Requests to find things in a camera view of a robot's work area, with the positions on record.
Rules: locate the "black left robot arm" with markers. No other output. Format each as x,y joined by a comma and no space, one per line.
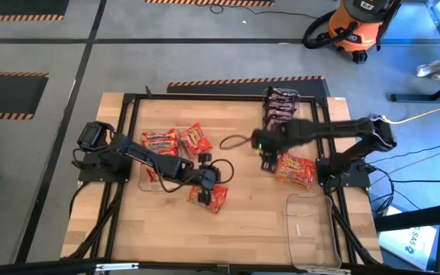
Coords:
159,161

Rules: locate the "black camera mounting rail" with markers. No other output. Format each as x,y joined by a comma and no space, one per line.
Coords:
33,269

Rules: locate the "black beam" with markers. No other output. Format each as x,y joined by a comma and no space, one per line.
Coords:
415,218

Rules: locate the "orange Saucy Noods noodle pack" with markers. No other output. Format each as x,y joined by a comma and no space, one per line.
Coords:
298,168
220,198
195,139

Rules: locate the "black aluminium table frame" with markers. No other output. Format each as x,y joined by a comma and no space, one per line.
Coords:
129,98

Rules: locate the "silver metal bracket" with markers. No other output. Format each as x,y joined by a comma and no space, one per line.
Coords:
117,266

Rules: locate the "orange shop vacuum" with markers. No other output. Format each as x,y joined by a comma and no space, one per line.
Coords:
351,28

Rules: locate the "clear plastic bin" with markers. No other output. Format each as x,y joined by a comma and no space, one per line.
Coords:
308,229
149,187
264,110

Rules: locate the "black desk frame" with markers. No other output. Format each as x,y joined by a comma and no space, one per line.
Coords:
415,98

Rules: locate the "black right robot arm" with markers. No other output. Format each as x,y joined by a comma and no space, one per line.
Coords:
330,130

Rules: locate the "white printed sign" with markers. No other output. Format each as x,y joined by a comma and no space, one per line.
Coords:
407,246

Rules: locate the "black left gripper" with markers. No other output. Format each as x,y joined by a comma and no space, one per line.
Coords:
208,177

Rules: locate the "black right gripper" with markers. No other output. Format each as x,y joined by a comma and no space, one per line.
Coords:
269,139

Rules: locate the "black mat with hazard stripes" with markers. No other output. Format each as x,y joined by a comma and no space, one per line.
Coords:
13,7
6,95
204,3
224,88

